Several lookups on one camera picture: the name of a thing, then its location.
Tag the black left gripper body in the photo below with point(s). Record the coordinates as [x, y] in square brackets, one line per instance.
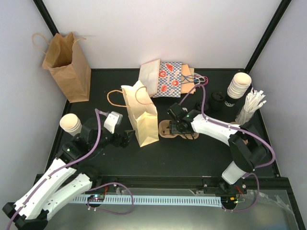
[117, 142]

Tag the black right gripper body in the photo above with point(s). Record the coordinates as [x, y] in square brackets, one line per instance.
[177, 129]

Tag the single brown cup carrier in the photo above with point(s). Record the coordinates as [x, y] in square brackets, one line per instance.
[164, 131]

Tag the cream paper bag with handles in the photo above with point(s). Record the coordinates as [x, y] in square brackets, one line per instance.
[142, 112]

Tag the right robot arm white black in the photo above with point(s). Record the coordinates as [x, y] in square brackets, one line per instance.
[246, 147]

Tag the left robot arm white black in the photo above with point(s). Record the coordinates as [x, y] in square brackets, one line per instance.
[67, 176]

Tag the brown flat paper bag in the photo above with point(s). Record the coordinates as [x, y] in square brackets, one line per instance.
[187, 81]

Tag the blue checkered paper bag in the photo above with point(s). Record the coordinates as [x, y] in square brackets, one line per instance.
[169, 81]

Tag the tall black lid stack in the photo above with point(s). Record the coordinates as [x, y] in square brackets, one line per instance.
[216, 101]

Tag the left stack of paper cups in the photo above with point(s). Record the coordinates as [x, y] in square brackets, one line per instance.
[71, 124]

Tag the white flat paper bag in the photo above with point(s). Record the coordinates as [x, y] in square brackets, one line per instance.
[149, 74]

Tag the small circuit board with LEDs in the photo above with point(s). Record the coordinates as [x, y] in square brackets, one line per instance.
[96, 198]

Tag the stack of white paper cups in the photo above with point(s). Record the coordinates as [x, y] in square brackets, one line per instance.
[237, 88]

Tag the glass of wrapped stirrers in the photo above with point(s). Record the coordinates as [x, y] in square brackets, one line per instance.
[253, 101]

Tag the standing brown paper bag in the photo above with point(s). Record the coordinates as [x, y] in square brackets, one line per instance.
[68, 66]

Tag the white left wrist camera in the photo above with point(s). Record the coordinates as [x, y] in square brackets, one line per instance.
[112, 120]

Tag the light blue slotted cable duct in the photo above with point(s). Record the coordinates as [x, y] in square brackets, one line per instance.
[203, 201]

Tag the black left frame post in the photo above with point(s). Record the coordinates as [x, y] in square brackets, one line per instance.
[46, 16]

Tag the black frame post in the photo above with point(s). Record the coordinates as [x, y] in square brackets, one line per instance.
[284, 4]
[46, 16]

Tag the black right frame post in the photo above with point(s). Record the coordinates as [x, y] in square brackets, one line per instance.
[284, 4]

